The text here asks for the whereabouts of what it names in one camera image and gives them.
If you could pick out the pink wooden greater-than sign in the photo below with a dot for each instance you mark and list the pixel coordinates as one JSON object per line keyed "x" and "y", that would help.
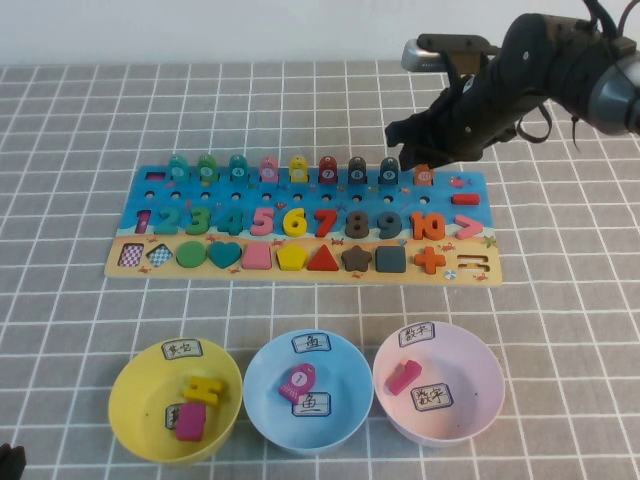
{"x": 472, "y": 227}

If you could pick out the brown wooden digit 8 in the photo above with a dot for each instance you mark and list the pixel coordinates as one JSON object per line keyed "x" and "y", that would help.
{"x": 357, "y": 224}

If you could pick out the red wooden triangle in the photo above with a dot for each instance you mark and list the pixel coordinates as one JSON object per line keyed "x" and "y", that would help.
{"x": 324, "y": 261}

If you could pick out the grey checked tablecloth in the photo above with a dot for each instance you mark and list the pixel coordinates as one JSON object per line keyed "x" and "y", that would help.
{"x": 150, "y": 125}

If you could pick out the magenta wooden digit 1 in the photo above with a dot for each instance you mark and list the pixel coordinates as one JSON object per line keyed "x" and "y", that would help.
{"x": 402, "y": 377}

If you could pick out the pink wooden digit 5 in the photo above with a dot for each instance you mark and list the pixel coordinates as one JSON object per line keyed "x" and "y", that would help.
{"x": 262, "y": 221}

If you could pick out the pink fish number 5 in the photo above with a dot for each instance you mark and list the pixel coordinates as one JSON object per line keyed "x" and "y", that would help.
{"x": 269, "y": 171}

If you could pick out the dark teal fish number 4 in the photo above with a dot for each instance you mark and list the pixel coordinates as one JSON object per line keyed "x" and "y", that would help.
{"x": 239, "y": 170}

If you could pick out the brown wooden star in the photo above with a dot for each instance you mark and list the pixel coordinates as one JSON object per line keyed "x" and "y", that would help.
{"x": 357, "y": 259}

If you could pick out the orange wooden number 10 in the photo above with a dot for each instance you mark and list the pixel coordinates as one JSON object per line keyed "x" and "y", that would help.
{"x": 416, "y": 226}

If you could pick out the yellow plastic bowl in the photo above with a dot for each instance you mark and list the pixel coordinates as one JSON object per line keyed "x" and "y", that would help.
{"x": 140, "y": 400}

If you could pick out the rim label of yellow bowl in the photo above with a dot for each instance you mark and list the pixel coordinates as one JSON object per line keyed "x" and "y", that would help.
{"x": 182, "y": 349}

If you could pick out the pink plastic bowl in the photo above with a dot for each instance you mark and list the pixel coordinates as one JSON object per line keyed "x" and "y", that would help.
{"x": 470, "y": 375}

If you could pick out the slate wooden digit 9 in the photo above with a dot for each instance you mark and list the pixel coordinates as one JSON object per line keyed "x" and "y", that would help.
{"x": 395, "y": 225}

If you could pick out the pink wooden trapezoid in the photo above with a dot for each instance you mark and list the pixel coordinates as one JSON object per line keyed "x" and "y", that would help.
{"x": 257, "y": 257}

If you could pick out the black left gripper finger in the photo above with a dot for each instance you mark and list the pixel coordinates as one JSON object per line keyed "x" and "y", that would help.
{"x": 18, "y": 465}
{"x": 4, "y": 462}

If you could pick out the red wooden digit 7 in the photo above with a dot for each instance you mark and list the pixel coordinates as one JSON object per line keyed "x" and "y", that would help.
{"x": 327, "y": 222}

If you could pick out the wooden number puzzle board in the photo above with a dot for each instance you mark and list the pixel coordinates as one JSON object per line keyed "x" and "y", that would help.
{"x": 310, "y": 192}

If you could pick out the yellow wooden pentagon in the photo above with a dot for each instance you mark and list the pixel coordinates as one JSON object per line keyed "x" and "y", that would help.
{"x": 292, "y": 258}

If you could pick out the red fish number 7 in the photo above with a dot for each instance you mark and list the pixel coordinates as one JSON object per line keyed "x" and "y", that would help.
{"x": 328, "y": 172}

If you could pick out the dark teal wooden digit 4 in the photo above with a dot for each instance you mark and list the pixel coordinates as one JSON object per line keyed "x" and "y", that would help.
{"x": 234, "y": 222}

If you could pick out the green wooden digit 3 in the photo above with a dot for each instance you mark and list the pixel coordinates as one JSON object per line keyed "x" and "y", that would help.
{"x": 199, "y": 221}

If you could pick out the orange wooden plus sign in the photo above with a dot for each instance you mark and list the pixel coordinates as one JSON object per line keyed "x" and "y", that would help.
{"x": 429, "y": 260}

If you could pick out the rim label of blue bowl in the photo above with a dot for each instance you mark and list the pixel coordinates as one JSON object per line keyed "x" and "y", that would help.
{"x": 312, "y": 342}

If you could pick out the rim label of pink bowl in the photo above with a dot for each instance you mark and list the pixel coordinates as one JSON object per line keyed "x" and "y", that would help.
{"x": 416, "y": 334}

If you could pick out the teal wooden heart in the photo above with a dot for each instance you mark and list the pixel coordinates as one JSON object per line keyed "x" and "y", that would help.
{"x": 224, "y": 255}

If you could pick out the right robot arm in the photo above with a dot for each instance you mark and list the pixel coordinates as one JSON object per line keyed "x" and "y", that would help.
{"x": 615, "y": 100}

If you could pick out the yellow wooden equals sign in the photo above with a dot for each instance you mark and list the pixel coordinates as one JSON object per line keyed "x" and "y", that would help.
{"x": 205, "y": 390}

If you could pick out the light blue plastic bowl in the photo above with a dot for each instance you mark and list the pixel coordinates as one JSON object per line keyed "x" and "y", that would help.
{"x": 345, "y": 380}

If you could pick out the yellow wooden digit 6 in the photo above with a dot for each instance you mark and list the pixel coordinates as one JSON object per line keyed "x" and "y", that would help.
{"x": 291, "y": 227}

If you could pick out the magenta fish number 1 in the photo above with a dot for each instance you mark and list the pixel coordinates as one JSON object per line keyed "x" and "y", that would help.
{"x": 297, "y": 381}

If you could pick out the dark blue fish number 9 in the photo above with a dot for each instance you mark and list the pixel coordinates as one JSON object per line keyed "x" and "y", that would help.
{"x": 389, "y": 173}

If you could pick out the bottom label of yellow bowl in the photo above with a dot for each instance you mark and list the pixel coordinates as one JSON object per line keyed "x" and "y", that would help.
{"x": 171, "y": 416}

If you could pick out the bottom label of pink bowl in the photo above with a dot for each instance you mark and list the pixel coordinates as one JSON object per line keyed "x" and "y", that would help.
{"x": 431, "y": 397}

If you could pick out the green fish number 3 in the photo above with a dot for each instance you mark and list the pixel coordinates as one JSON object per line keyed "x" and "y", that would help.
{"x": 207, "y": 170}

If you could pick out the dark blue wooden square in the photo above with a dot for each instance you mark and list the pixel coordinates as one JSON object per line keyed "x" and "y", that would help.
{"x": 390, "y": 260}

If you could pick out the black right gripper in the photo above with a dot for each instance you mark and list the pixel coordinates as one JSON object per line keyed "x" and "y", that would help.
{"x": 500, "y": 95}

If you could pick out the magenta wooden rectangle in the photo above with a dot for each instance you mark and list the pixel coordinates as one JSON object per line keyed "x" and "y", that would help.
{"x": 191, "y": 422}

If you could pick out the orange fish number 10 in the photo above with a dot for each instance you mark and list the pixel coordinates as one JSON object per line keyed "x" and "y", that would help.
{"x": 424, "y": 177}

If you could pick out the yellow fish number 6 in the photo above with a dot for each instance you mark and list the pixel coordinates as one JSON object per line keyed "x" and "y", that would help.
{"x": 298, "y": 171}

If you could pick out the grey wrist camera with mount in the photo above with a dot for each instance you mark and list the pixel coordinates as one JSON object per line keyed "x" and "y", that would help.
{"x": 425, "y": 55}

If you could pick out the green wooden circle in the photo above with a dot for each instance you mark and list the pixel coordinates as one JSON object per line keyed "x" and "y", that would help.
{"x": 191, "y": 255}

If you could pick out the bottom label of blue bowl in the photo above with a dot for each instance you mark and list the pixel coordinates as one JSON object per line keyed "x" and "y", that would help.
{"x": 312, "y": 405}

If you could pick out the red wooden minus sign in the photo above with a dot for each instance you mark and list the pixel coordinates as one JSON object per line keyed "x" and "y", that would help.
{"x": 465, "y": 199}

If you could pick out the brown fish number 8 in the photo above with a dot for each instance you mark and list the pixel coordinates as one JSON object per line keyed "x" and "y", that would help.
{"x": 357, "y": 172}

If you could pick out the teal wooden digit 2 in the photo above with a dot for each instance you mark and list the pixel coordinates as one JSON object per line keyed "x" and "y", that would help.
{"x": 167, "y": 230}

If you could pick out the teal fish number 2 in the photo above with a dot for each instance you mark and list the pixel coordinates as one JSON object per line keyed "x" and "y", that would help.
{"x": 178, "y": 170}

